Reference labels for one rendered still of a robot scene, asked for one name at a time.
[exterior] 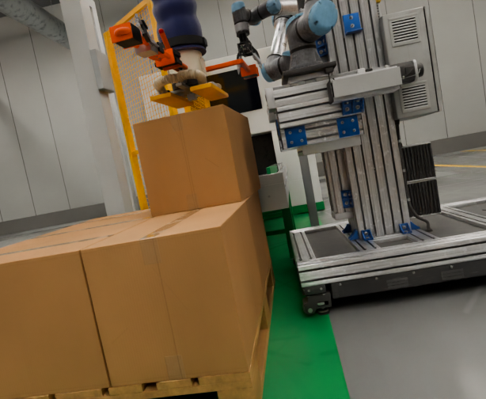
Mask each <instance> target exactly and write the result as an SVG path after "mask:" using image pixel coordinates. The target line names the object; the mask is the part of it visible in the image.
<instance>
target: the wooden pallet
mask: <svg viewBox="0 0 486 399"><path fill-rule="evenodd" d="M274 290H275V277H274V272H273V267H272V262H271V258H270V261H269V265H268V273H267V278H266V282H265V287H264V294H263V298H262V303H261V308H260V316H259V320H258V324H257V328H256V336H255V340H254V345H253V350H252V357H251V362H250V366H249V371H244V372H237V373H230V374H217V375H210V376H203V377H196V378H183V379H176V380H169V381H162V382H149V383H143V384H135V385H128V386H115V387H112V386H110V387H108V388H101V389H88V390H82V391H74V392H68V393H54V394H48V395H40V396H34V397H21V398H14V399H150V398H157V397H171V396H178V395H185V394H193V393H206V392H214V391H217V393H218V399H262V396H263V388H264V376H265V368H266V361H267V353H268V340H269V333H270V325H271V312H272V305H273V298H274Z"/></svg>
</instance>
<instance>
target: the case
mask: <svg viewBox="0 0 486 399"><path fill-rule="evenodd" d="M133 129H134V133H135V140H136V144H137V147H138V152H139V158H140V162H141V166H142V173H143V177H144V181H145V186H146V192H147V196H148V200H149V204H150V211H151V214H152V217H154V216H159V215H168V214H172V213H177V212H182V211H191V210H196V209H200V208H205V207H214V206H219V205H223V204H228V203H237V202H241V201H242V200H244V199H246V198H247V197H249V196H250V195H252V194H253V193H254V192H256V191H258V190H259V189H261V187H260V179H259V175H258V170H257V166H256V158H255V154H254V149H253V144H252V136H251V132H250V128H249V120H248V117H246V116H243V115H242V114H240V113H239V112H236V111H234V110H233V109H231V108H229V107H227V106H225V105H224V104H219V105H216V106H211V107H208V108H201V109H198V110H194V111H190V112H184V113H181V114H176V115H173V116H167V117H162V118H159V119H156V120H149V121H145V122H141V123H135V124H133Z"/></svg>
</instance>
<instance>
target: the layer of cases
mask: <svg viewBox="0 0 486 399"><path fill-rule="evenodd" d="M269 261H270V253H269V248H268V240H267V236H266V231H265V227H264V219H263V215H262V210H261V205H260V198H259V193H258V191H256V192H254V193H253V194H252V195H250V196H249V197H247V198H246V199H244V200H242V201H241V202H237V203H228V204H223V205H219V206H214V207H205V208H200V209H196V210H191V211H182V212H177V213H172V214H168V215H159V216H154V217H152V214H151V211H150V209H145V210H141V211H132V212H128V213H123V214H118V215H110V216H106V217H101V218H94V219H91V220H89V221H86V222H81V223H79V224H76V225H73V226H69V227H66V228H63V229H61V230H56V231H53V232H50V233H48V234H44V235H40V236H38V237H34V238H31V239H28V240H25V241H21V242H18V243H16V244H12V245H8V246H6V247H3V248H0V399H14V398H21V397H34V396H40V395H48V394H54V393H68V392H74V391H82V390H94V389H101V388H108V387H110V386H112V387H115V386H128V385H135V384H143V383H149V382H162V381H169V380H176V379H183V378H196V377H203V376H210V375H217V374H230V373H237V372H244V371H249V366H250V362H251V357H252V350H253V345H254V340H255V336H256V328H257V324H258V320H259V316H260V308H261V303H262V298H263V294H264V287H265V282H266V278H267V273H268V265H269Z"/></svg>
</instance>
